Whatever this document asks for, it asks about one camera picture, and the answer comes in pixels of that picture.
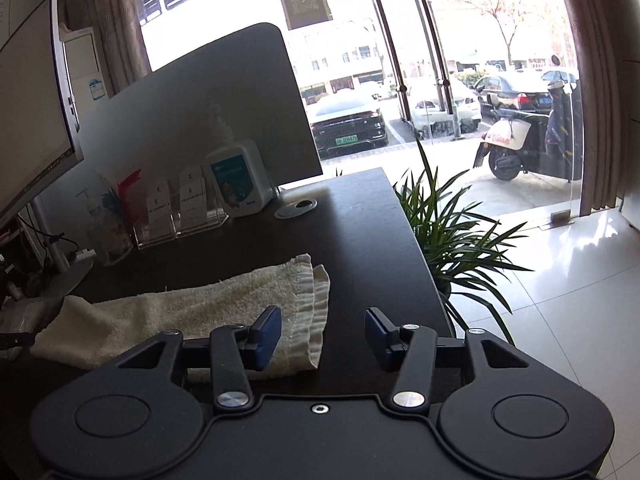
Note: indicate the green potted plant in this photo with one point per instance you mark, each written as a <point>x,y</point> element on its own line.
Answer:
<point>450,240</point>

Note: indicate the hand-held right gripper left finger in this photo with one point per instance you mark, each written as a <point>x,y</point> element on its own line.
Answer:
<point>268,336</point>

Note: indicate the white electric scooter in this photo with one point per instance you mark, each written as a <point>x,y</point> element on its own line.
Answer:
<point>515,140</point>

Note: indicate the beige curtain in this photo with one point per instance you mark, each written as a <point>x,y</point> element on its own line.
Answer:
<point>110,20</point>
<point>600,85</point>

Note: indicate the white pump bottle blue label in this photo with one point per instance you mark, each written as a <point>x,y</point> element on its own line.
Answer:
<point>237,180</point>

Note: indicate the metal door floor bracket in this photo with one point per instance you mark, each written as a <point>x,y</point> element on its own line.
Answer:
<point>560,216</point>

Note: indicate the white standing air conditioner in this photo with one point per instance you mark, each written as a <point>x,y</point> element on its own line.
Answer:
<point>82,60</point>

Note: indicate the clear acrylic card holder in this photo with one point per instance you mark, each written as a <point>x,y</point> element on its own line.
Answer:
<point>200,222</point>

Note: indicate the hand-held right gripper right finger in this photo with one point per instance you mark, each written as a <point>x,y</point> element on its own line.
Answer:
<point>378,336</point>

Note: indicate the curved computer monitor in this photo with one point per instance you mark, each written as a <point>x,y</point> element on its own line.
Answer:
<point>30,125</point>

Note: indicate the red paper packet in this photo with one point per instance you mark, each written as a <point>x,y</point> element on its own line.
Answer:
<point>129,195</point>

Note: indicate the pink plastic packet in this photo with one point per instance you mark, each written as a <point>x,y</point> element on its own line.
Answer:
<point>22,312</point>

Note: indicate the dark sedan car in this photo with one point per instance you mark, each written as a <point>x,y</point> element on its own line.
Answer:
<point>515,91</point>

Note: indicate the white business card stack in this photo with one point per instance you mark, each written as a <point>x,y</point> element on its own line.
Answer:
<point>193,197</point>
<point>159,210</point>

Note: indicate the clear pump sanitizer bottle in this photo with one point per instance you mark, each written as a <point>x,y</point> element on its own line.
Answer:
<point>108,236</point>

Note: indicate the grey desk partition screen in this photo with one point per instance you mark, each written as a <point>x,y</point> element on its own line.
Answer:
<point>200,90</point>

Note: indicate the cream white towel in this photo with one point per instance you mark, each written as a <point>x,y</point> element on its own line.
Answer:
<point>200,305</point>

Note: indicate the black car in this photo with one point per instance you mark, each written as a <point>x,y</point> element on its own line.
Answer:
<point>347,122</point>

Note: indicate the white car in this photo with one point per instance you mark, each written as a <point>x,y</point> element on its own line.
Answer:
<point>465,102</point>

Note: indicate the bare street tree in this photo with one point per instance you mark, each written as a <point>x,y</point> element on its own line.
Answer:
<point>505,25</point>

